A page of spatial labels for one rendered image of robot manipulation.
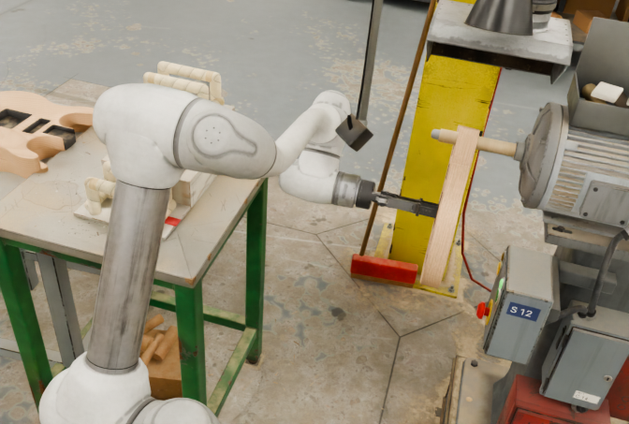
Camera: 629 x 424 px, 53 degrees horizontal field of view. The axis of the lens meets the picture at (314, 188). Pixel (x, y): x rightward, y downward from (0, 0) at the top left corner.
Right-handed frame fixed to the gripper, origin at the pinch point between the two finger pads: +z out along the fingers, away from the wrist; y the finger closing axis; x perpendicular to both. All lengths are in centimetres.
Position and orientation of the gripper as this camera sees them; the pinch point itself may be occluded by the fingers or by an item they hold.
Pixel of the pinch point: (435, 211)
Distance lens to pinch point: 161.3
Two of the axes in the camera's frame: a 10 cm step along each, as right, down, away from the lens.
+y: -2.0, 0.6, -9.8
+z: 9.6, 2.2, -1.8
